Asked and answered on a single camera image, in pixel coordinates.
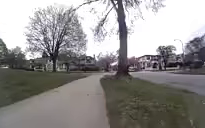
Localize reddish tree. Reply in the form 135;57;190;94
96;51;119;72

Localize dark-roofed houses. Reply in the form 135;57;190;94
29;54;101;72

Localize thick-trunked verge tree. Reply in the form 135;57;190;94
69;0;166;79

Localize white building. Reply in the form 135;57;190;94
136;54;184;71

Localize grey concrete sidewalk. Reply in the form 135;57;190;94
0;73;111;128

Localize large spreading bare tree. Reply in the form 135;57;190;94
24;4;88;73

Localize grass verge strip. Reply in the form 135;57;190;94
99;73;205;128

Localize dark leafy tree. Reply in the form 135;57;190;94
155;44;178;71

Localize street lamp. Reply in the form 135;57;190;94
173;38;186;70

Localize wide grass lawn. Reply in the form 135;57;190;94
0;67;91;112

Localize grey asphalt road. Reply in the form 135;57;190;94
129;70;205;98

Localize grass beyond road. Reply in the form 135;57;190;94
174;67;205;76

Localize group of dark trees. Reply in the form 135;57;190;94
184;33;205;70

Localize clump of leafy trees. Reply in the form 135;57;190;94
0;34;28;69

